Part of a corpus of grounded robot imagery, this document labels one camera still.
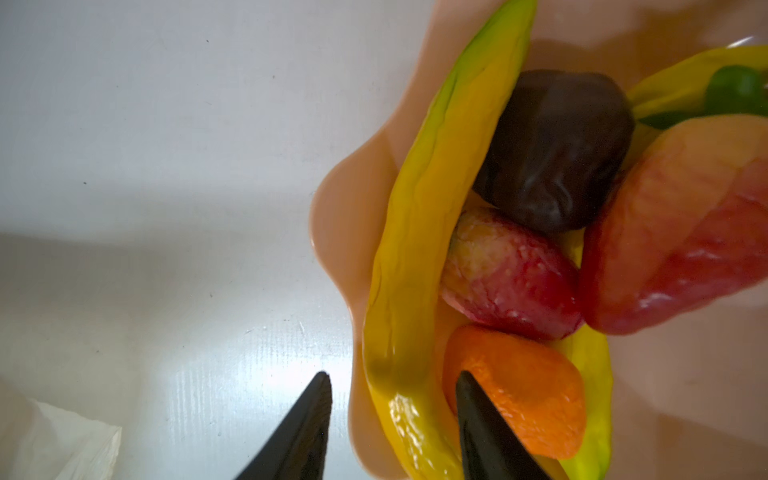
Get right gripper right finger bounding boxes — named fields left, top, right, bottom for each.
left=456, top=371, right=549, bottom=480

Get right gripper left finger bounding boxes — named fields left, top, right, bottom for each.
left=236, top=371, right=332, bottom=480

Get yellow green banana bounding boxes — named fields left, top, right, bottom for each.
left=362, top=1, right=537, bottom=479

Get banana print plastic bag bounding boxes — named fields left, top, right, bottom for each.
left=1, top=381, right=122, bottom=479

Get orange tangerine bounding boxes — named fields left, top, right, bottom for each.
left=442, top=325, right=587, bottom=460

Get red strawberry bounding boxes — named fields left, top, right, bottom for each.
left=440, top=208, right=584, bottom=341

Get pink wavy fruit plate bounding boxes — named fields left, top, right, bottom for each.
left=310, top=1, right=767, bottom=479

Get dark brown fig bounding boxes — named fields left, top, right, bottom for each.
left=473, top=70, right=635, bottom=233

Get green yellow pepper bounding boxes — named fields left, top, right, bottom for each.
left=558, top=46, right=767, bottom=479

